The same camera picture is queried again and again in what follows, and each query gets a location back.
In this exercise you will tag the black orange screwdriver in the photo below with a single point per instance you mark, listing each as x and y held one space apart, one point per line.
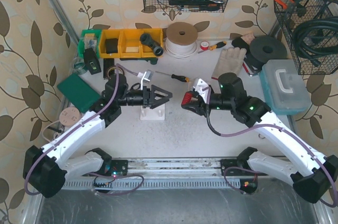
176 77

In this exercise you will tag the yellow triple bin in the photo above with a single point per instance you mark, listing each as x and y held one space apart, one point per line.
129 45

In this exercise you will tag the black battery charger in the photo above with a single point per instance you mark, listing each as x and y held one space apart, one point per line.
91 61

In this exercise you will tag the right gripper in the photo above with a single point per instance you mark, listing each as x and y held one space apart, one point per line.
200 105

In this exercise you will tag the right wire basket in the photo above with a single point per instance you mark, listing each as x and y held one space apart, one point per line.
310 29

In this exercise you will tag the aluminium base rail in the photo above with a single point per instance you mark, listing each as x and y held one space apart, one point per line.
172 173

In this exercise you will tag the brown tape roll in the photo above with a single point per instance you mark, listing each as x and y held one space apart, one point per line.
112 70

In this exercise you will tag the black pipe fitting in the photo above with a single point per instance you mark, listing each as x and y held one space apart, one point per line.
148 41

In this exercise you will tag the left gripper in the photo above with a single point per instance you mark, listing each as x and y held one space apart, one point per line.
147 97

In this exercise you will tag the black cable spool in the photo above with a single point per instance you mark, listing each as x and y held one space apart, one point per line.
264 48

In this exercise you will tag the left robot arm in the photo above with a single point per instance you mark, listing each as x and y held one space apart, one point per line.
46 169

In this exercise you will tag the large red spring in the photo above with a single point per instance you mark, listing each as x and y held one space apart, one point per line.
185 101

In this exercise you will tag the black sanding block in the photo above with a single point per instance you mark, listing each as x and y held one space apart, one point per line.
241 44

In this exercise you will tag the white cable spool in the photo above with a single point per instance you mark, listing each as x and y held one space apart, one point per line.
181 40

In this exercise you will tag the green small bin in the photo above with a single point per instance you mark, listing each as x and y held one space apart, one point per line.
89 39

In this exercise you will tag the beige work glove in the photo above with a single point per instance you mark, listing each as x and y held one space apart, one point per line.
230 60

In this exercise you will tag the round beige power socket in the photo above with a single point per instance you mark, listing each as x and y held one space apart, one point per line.
69 116

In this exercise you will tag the red white tape roll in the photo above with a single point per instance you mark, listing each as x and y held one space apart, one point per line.
204 45

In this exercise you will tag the black box in bin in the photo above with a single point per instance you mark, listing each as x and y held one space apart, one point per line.
111 45

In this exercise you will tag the clear teal storage box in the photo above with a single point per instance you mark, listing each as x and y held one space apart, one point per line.
284 90

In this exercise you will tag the yellow black screwdriver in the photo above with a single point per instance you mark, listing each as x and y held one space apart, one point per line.
215 46

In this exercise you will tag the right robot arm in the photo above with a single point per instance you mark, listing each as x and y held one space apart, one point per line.
308 171

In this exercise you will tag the white peg base plate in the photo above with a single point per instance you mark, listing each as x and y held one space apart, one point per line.
157 113

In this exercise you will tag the red handled hex key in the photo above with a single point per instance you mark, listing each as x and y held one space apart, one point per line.
250 70

